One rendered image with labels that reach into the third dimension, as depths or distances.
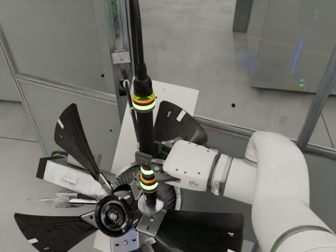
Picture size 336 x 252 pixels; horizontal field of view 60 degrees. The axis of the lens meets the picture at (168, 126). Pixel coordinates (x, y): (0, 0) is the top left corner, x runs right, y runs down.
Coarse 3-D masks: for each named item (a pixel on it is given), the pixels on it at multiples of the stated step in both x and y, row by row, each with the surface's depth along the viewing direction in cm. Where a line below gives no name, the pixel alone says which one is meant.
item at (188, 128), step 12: (168, 108) 86; (180, 108) 83; (156, 120) 90; (168, 120) 85; (180, 120) 81; (192, 120) 78; (156, 132) 88; (168, 132) 83; (180, 132) 79; (192, 132) 77; (204, 132) 75; (156, 156) 83
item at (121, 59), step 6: (114, 54) 119; (120, 54) 119; (126, 54) 119; (114, 60) 115; (120, 60) 115; (126, 60) 115; (114, 66) 114; (120, 66) 115; (126, 66) 115; (114, 72) 116; (120, 72) 116; (126, 72) 117
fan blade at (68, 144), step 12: (72, 108) 86; (60, 120) 92; (72, 120) 87; (60, 132) 95; (72, 132) 89; (60, 144) 99; (72, 144) 92; (84, 144) 86; (72, 156) 98; (84, 156) 89; (96, 168) 86; (96, 180) 93
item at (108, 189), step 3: (99, 174) 87; (99, 177) 89; (102, 177) 86; (99, 180) 92; (102, 180) 88; (105, 180) 86; (99, 183) 93; (102, 183) 90; (105, 183) 87; (105, 186) 89; (108, 186) 85; (105, 189) 91; (108, 189) 88; (111, 189) 85; (108, 192) 90
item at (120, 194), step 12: (120, 192) 85; (108, 204) 82; (120, 204) 82; (132, 204) 82; (96, 216) 83; (108, 216) 83; (120, 216) 81; (132, 216) 80; (108, 228) 82; (120, 228) 81
